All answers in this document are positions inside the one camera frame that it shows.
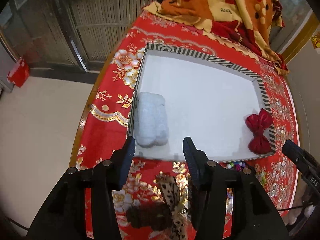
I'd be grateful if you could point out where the multicolour bead bracelet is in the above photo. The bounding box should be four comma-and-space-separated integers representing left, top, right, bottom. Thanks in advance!
226, 161, 247, 172

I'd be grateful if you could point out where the red velvet bow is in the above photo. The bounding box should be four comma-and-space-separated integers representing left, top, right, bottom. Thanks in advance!
245, 108, 273, 154

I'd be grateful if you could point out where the leopard print bow hair tie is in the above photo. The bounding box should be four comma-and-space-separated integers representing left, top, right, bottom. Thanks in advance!
125, 173, 190, 240

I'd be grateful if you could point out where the white fluffy hair band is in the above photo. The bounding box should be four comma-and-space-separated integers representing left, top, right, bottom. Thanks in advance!
134, 92, 169, 148

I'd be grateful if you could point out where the striped white tray box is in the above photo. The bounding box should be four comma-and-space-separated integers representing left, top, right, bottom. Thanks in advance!
128, 43, 271, 163

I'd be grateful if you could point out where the red bag on floor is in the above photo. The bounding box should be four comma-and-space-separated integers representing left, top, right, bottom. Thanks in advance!
7, 57, 30, 87

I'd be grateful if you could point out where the metal glass door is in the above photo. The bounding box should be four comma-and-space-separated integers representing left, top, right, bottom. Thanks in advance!
1, 0, 153, 72

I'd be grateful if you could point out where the orange red patterned blanket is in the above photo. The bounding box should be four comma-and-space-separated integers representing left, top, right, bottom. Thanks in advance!
144, 0, 289, 75

